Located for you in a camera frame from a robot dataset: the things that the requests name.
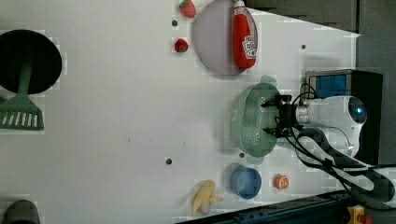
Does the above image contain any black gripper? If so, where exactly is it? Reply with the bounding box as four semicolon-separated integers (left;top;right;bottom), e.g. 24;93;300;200
261;95;303;138

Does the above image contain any green plastic strainer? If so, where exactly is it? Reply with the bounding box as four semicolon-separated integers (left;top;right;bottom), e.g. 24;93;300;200
230;76;279;165

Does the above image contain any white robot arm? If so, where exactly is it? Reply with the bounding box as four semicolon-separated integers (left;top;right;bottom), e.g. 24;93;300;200
262;95;395;211

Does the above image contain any orange slice toy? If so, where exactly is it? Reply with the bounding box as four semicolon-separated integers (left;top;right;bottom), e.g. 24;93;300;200
274;175;290;189

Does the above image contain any blue cup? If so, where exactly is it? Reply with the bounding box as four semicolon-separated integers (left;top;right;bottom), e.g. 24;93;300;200
230;165;262;200

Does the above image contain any red ketchup bottle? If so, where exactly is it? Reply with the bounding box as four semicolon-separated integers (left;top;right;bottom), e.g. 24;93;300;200
233;0;256;69

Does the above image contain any black toaster oven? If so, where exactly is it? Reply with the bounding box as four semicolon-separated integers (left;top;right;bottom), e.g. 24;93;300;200
305;69;383;165

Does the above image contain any grey round plate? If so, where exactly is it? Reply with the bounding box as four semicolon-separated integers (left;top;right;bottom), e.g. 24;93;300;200
194;0;258;76

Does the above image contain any yellow toy banana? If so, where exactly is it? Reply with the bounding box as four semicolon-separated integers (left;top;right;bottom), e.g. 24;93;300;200
191;180;223;216

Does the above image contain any dark red toy strawberry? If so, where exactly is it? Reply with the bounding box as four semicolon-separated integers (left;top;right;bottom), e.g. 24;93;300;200
174;38;189;52

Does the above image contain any yellow red emergency button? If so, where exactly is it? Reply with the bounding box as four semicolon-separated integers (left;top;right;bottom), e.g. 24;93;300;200
347;205;373;224

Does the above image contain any light red toy strawberry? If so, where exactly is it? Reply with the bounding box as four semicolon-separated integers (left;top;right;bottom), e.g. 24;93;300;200
178;0;196;18

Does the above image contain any green slotted spatula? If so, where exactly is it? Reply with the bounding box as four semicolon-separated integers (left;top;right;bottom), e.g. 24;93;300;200
0;61;44;131

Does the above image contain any black round pan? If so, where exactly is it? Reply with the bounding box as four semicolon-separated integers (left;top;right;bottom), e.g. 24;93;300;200
0;29;63;94

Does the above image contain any dark grey round object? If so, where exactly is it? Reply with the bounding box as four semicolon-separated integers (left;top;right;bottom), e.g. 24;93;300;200
1;200;41;224

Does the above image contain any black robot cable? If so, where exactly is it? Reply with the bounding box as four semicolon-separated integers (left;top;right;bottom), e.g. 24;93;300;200
286;82;396;213

